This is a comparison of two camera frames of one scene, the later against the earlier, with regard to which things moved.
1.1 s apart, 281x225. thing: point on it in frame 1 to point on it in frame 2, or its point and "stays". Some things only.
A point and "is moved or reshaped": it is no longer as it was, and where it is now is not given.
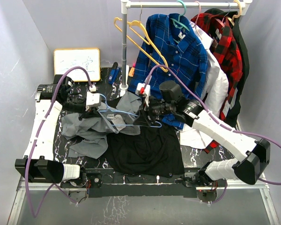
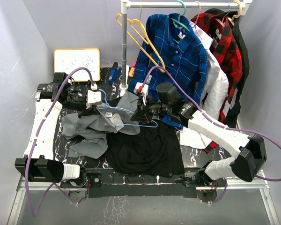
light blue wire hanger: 110,109 is moved or reshaped
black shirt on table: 156,151 stays
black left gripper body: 74,104 stays
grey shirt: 93,129 stays
